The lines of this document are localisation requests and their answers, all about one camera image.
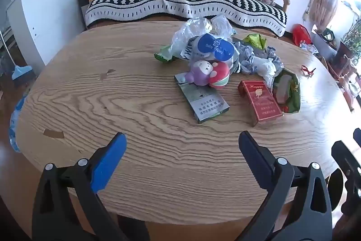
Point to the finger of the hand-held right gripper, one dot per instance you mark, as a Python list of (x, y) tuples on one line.
[(345, 162), (357, 136)]

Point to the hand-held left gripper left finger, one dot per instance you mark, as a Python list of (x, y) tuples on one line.
[(111, 162)]

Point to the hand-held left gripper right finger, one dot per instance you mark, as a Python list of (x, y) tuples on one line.
[(253, 159)]

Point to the large green snack wrapper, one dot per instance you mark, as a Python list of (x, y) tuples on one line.
[(293, 94)]

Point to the grey paper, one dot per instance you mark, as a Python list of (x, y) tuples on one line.
[(253, 60)]

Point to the red cigarette box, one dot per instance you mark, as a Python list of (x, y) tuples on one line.
[(261, 102)]

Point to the grey green cigarette box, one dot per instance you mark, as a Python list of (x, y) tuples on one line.
[(206, 105)]

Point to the red scissors-like small item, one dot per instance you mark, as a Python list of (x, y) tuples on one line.
[(306, 69)]

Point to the red green squishy ball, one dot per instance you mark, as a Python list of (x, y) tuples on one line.
[(220, 75)]

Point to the potted plant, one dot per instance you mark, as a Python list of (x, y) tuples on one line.
[(351, 37)]

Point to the purple plush toy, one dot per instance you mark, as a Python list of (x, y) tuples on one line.
[(200, 73)]

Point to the pile of papers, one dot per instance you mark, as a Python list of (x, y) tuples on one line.
[(308, 47)]

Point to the blue plastic bag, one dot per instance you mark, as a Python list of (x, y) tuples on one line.
[(15, 122)]

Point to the red bag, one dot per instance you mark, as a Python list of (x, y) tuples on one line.
[(301, 35)]

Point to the small green wrapper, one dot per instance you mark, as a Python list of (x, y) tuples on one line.
[(163, 56)]

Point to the crumpled green wrapper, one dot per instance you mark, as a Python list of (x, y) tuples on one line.
[(253, 40)]

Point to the blue label wipes packet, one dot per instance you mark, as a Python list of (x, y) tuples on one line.
[(214, 46)]

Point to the blue broom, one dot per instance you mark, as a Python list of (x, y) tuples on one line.
[(22, 71)]

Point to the clear plastic bag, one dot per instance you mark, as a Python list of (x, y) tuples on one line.
[(191, 29)]

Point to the white cabinet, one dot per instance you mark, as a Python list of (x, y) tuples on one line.
[(48, 12)]

